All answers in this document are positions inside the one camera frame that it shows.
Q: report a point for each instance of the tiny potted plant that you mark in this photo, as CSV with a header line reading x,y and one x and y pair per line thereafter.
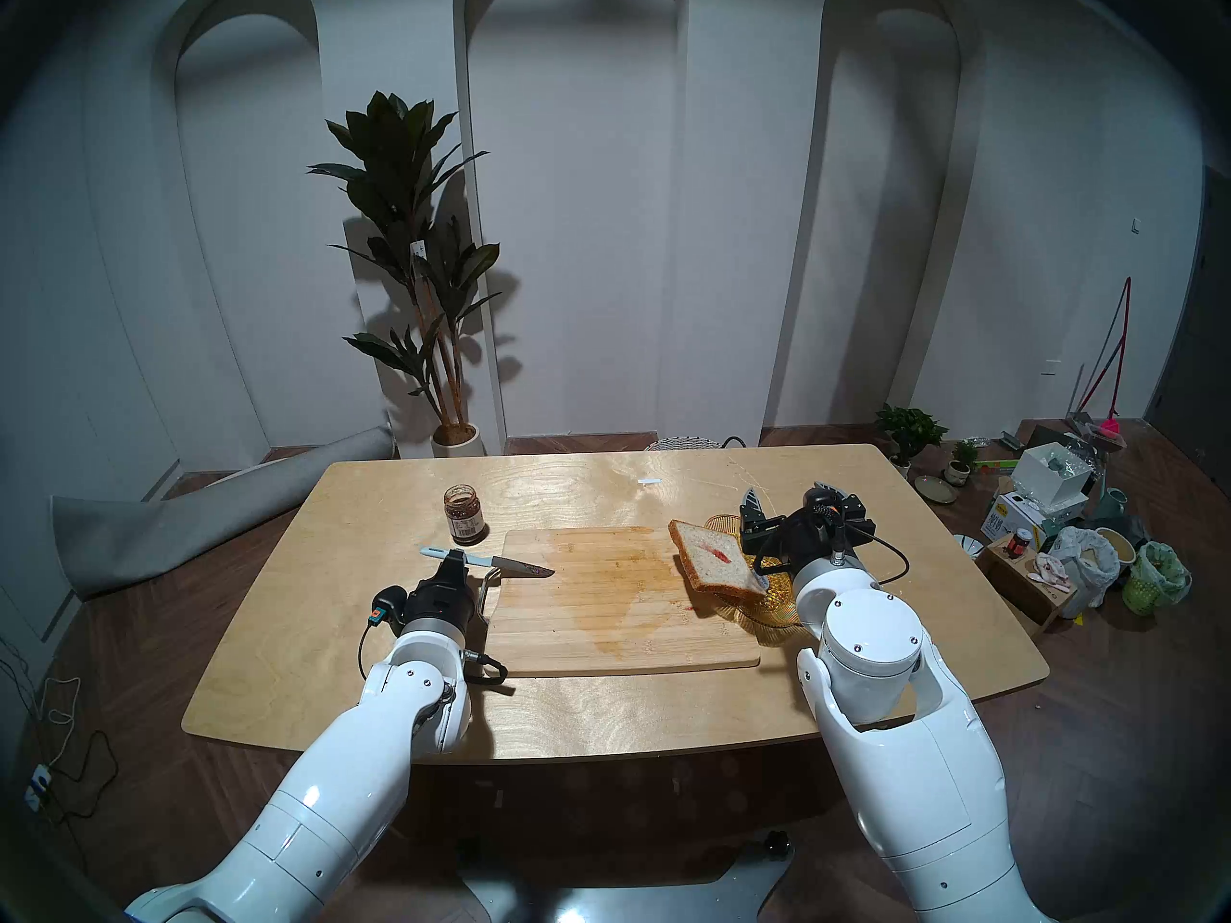
x,y
962,460

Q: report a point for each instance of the red lidded jar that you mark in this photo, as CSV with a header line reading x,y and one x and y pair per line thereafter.
x,y
1018,543

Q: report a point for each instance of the white yellow printed carton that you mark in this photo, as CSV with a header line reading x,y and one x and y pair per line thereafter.
x,y
1010,519

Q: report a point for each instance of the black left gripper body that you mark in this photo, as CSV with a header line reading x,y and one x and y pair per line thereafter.
x,y
438,604

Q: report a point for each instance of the dark door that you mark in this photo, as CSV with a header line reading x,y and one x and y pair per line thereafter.
x,y
1197,373

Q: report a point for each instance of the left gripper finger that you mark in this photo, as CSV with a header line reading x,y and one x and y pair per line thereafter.
x,y
454,563

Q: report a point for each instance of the white box appliance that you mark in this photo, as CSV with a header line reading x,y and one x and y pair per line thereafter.
x,y
1048,479

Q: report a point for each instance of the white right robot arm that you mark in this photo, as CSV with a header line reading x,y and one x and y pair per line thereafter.
x,y
904,719

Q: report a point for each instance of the glass jam jar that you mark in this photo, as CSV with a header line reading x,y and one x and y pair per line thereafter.
x,y
464,515

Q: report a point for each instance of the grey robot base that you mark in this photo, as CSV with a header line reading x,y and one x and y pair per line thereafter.
x,y
625,897

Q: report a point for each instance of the rolled grey mat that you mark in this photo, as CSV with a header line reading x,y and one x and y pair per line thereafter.
x,y
192,517

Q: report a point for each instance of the grey ceramic plate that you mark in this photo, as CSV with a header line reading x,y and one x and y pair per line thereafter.
x,y
935,489

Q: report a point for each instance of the white bread slice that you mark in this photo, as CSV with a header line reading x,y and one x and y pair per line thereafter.
x,y
716,561

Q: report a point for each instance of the bushy small potted plant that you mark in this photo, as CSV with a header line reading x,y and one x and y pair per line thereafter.
x,y
909,426

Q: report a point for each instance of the wooden cutting board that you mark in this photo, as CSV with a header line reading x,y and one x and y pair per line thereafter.
x,y
615,604

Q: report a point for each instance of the beige bucket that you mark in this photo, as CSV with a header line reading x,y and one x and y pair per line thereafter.
x,y
1116,544

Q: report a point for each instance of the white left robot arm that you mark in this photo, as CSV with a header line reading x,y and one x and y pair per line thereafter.
x,y
356,777

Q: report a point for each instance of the green mesh bag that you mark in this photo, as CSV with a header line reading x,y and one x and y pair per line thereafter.
x,y
1159,580

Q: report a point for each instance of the amber glass plate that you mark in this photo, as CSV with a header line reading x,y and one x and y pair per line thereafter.
x,y
769,609

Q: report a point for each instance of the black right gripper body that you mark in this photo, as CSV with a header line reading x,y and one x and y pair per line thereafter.
x,y
813,532

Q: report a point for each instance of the white plastic bag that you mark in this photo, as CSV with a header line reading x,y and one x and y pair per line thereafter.
x,y
1087,565

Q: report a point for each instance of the patterned small bowl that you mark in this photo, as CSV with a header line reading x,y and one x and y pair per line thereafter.
x,y
969,545

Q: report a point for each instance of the white power strip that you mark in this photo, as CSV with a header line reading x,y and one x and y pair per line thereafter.
x,y
37,786

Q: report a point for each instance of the tall potted plant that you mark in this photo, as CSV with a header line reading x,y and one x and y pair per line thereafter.
x,y
404,162

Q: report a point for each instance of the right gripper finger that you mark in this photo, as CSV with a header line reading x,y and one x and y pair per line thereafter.
x,y
752,508

